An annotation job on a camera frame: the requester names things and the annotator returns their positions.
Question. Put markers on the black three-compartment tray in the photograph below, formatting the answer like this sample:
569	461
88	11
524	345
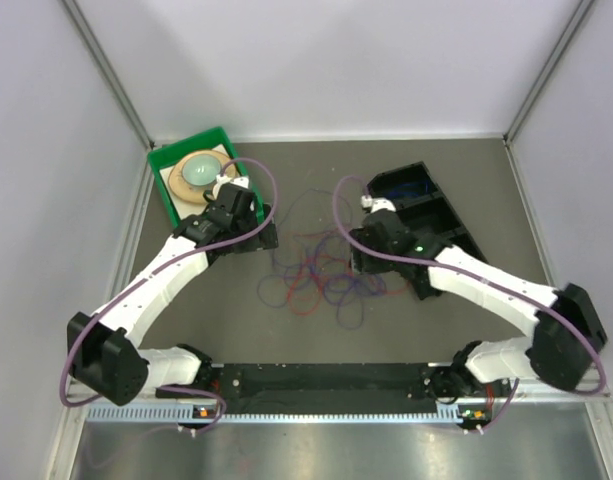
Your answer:
420	203

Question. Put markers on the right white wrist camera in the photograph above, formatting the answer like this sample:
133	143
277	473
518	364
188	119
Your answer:
372	205

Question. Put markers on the green plastic bin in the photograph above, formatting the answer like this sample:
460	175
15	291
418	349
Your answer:
168	155

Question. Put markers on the slotted grey cable duct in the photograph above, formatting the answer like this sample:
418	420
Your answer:
193	413

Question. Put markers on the white square board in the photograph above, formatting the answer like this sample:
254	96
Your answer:
184	209

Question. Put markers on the light teal bowl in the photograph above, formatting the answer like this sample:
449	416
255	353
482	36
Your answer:
201	169

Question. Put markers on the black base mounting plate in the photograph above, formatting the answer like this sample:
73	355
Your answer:
414	380

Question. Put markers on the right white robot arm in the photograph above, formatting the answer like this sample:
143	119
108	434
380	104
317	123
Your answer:
561	333

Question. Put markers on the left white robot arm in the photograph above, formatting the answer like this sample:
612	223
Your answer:
104	349

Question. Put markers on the wooden round plate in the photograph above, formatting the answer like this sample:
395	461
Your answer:
184	191

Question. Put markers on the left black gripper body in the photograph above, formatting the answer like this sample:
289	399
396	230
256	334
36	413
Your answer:
263	241

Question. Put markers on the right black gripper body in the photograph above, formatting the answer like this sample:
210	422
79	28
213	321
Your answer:
369	264

